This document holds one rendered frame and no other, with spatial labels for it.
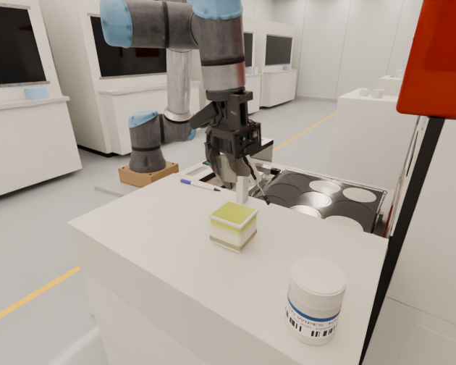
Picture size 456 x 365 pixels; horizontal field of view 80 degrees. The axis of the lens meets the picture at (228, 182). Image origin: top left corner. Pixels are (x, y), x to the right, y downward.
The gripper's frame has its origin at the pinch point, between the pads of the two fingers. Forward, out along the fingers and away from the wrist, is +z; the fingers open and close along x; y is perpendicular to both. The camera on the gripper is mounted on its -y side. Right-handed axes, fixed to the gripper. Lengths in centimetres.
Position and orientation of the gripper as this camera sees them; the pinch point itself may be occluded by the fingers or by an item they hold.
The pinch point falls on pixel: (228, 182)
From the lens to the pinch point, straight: 59.8
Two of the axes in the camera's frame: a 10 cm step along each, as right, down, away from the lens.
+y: 6.5, 3.2, -6.9
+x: 7.5, -3.9, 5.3
